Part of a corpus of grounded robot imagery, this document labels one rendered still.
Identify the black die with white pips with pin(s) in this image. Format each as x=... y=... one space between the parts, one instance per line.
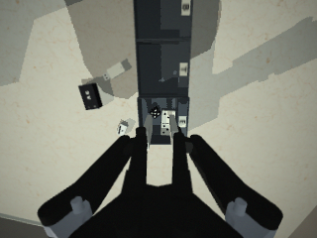
x=155 y=112

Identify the white usb stick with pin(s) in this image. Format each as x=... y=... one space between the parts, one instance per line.
x=114 y=71

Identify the dark grey rack of bins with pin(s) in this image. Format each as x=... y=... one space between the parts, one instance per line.
x=163 y=48

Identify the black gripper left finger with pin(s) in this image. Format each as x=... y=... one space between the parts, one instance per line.
x=65 y=212

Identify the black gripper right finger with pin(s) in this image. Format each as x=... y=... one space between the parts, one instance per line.
x=247 y=211

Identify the white domino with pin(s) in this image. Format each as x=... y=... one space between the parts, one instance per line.
x=165 y=121

